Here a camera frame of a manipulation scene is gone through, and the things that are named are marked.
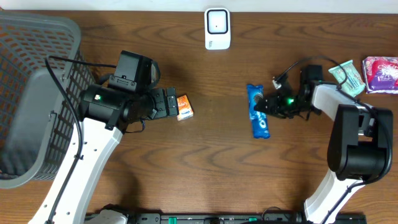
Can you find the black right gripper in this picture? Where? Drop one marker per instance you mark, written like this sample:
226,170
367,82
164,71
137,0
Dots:
274,106

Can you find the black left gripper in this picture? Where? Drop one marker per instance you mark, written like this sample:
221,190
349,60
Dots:
159,102

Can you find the orange small box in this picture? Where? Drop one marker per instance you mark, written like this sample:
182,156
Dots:
184,108

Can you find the blue snack wrapper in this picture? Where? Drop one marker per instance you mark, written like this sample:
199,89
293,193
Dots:
258,119

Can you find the teal snack packet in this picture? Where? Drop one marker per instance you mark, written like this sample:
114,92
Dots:
347,75

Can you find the purple snack pack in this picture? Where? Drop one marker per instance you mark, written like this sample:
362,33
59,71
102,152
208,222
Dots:
380,74

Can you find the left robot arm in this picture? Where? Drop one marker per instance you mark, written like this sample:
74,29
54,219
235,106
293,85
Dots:
101,120

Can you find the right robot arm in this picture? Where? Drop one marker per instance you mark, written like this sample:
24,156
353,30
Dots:
360,147

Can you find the white barcode scanner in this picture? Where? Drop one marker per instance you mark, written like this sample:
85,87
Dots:
217,28

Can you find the grey plastic mesh basket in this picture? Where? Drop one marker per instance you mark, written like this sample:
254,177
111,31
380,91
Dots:
39,55

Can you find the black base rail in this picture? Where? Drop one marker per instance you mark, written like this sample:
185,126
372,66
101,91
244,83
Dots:
115,214

